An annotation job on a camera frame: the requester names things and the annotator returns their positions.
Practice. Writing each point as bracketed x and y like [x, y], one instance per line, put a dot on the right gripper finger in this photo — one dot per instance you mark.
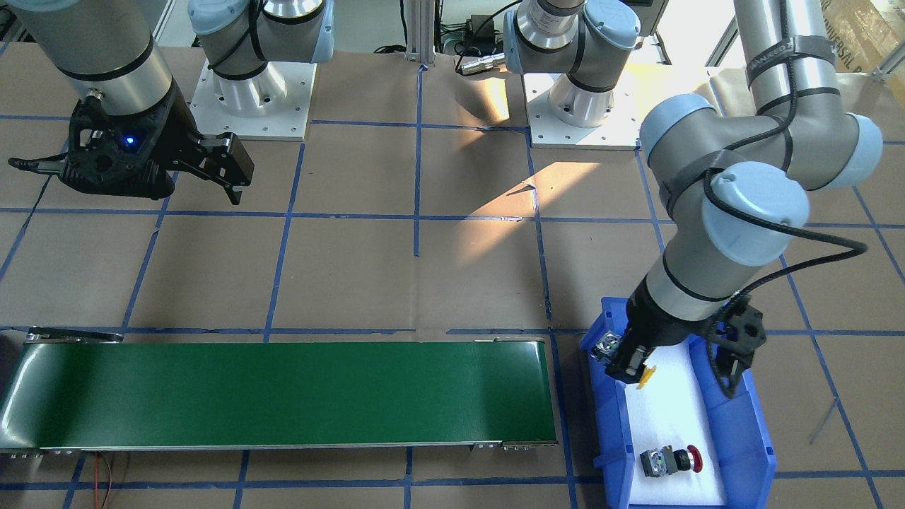
[221, 159]

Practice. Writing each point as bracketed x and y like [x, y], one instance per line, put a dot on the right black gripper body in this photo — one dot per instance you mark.
[168, 126]

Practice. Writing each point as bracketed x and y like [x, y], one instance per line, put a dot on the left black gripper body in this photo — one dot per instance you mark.
[656, 322]

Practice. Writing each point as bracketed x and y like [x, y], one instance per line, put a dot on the yellow push button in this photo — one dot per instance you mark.
[623, 359]

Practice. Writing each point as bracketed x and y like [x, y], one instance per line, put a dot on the red push button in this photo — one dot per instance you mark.
[666, 461]

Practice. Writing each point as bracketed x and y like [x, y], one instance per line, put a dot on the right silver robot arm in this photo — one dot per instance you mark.
[106, 49]

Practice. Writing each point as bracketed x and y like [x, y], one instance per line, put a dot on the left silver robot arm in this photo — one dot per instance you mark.
[737, 187]

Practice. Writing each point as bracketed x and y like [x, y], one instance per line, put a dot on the white foam in bin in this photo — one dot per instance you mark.
[670, 410]

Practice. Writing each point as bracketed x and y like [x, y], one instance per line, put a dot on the blue plastic bin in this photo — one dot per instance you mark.
[744, 450]

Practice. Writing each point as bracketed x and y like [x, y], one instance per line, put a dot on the green conveyor belt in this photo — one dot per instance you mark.
[106, 396]

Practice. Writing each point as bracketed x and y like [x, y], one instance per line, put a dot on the cardboard box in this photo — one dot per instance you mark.
[865, 32]

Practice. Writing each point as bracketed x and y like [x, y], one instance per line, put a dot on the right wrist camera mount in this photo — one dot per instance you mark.
[109, 154]

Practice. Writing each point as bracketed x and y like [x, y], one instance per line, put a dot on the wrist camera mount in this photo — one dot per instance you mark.
[109, 154]
[734, 334]

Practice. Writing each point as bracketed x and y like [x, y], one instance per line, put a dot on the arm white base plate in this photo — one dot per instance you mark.
[563, 116]
[272, 106]

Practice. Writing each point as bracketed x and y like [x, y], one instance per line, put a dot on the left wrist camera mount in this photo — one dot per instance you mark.
[734, 334]

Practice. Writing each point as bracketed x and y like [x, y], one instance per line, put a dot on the aluminium frame post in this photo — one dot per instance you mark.
[420, 30]

